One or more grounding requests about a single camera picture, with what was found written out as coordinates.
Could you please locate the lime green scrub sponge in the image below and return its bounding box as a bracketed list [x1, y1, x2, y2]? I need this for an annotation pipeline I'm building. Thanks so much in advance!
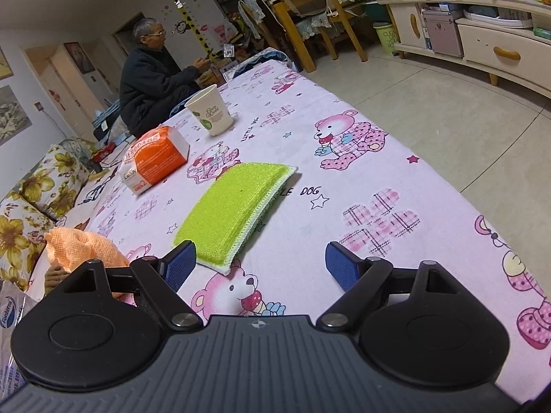
[174, 162, 297, 276]

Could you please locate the orange towel cloth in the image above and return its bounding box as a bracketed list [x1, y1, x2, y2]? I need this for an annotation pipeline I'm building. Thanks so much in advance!
[45, 227, 129, 273]

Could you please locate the brown knitted hat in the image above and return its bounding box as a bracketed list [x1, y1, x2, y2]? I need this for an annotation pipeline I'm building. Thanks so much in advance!
[44, 266, 70, 296]

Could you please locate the orange tissue pack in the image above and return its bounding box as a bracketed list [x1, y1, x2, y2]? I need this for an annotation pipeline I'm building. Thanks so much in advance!
[118, 126, 190, 196]

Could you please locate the plastic wipes package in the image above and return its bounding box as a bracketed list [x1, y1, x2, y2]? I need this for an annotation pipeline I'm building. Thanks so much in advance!
[0, 282, 37, 400]

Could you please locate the white paper cup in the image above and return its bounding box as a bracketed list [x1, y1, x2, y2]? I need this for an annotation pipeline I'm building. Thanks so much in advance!
[185, 84, 235, 137]

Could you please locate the seated person in black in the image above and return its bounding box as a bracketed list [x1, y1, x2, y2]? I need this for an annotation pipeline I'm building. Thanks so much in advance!
[119, 18, 211, 138]

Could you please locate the grey portrait picture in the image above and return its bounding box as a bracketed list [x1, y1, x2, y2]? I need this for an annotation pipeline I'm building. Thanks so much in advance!
[0, 86, 32, 146]

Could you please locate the green waste bin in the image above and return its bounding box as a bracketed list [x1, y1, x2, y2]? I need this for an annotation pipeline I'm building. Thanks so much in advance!
[373, 21, 400, 56]

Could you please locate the pink storage box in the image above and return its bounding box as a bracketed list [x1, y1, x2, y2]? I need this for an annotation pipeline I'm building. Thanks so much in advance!
[422, 9, 463, 58]

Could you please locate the wooden chair with covers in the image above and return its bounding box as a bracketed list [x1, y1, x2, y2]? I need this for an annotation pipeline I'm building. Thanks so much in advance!
[263, 0, 371, 73]

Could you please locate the cream TV cabinet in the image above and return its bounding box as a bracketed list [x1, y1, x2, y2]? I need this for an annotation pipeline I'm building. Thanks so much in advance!
[377, 0, 550, 98]

